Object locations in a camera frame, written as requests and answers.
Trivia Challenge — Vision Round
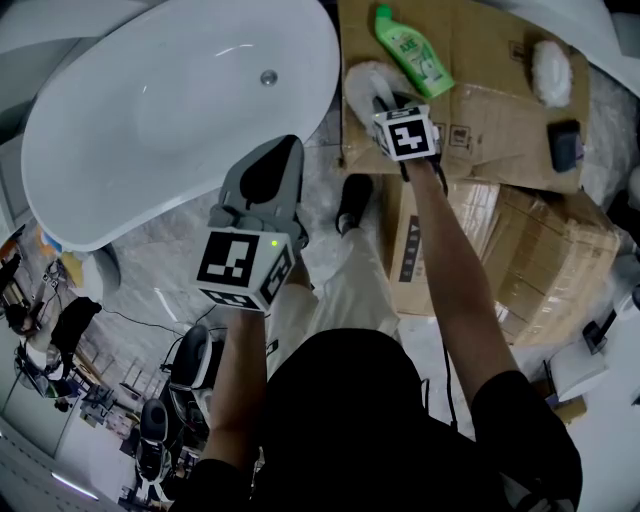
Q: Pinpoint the white fluffy pad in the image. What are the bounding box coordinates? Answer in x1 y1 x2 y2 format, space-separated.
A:
529 39 575 108

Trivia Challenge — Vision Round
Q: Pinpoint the person's right forearm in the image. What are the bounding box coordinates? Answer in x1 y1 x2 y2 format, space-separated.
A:
404 159 524 401

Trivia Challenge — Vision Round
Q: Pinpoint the large cardboard box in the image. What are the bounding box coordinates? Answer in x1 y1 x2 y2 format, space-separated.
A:
382 172 624 349

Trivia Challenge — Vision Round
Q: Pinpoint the person's white trouser leg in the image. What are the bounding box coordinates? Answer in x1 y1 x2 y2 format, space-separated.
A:
267 227 402 381

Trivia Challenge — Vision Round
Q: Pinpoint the black floor cable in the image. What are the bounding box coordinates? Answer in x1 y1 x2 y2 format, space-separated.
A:
101 305 229 336

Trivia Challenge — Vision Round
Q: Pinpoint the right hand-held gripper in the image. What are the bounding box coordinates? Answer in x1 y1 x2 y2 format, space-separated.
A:
371 91 444 174

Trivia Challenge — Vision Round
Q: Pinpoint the person's black shirt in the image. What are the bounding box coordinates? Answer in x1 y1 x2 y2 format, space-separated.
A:
169 327 585 512

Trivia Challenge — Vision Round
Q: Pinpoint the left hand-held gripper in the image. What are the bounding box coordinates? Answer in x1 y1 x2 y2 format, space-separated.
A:
192 133 310 313

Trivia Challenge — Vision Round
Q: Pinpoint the yellow cloth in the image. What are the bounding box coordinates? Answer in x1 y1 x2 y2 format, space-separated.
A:
59 249 91 289

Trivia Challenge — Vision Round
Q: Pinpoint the black white machine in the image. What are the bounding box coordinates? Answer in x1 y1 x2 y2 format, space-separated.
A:
134 398 174 494
167 323 226 396

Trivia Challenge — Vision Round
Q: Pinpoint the green detergent bottle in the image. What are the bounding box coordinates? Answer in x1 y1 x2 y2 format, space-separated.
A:
374 3 456 100

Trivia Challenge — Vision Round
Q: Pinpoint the person's black shoe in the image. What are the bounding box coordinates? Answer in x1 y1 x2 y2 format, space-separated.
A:
335 173 375 236

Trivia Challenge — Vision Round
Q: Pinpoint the flattened cardboard sheet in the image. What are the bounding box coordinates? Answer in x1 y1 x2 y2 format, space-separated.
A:
337 0 592 195

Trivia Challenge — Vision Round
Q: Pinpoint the black sponge block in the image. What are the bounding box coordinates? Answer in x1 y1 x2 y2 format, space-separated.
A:
546 118 585 174

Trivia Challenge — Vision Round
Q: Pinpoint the person's left forearm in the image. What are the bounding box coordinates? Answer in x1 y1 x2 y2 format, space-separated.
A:
198 304 271 469

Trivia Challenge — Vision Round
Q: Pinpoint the small black device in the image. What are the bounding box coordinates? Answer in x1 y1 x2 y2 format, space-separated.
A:
582 309 618 356

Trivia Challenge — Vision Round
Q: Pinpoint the white bathtub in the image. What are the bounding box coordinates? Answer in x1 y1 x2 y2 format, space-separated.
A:
19 0 342 254

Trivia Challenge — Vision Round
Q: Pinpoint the white fluffy cleaning tool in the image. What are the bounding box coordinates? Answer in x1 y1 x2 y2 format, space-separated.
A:
343 59 422 137

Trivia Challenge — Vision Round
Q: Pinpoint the white flat board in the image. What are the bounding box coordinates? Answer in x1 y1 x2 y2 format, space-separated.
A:
542 344 610 402

